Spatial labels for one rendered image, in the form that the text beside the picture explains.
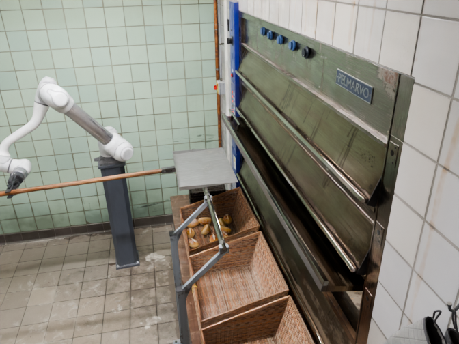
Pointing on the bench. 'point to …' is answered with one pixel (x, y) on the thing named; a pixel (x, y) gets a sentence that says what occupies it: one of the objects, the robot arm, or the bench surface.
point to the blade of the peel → (202, 168)
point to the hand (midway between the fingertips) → (9, 192)
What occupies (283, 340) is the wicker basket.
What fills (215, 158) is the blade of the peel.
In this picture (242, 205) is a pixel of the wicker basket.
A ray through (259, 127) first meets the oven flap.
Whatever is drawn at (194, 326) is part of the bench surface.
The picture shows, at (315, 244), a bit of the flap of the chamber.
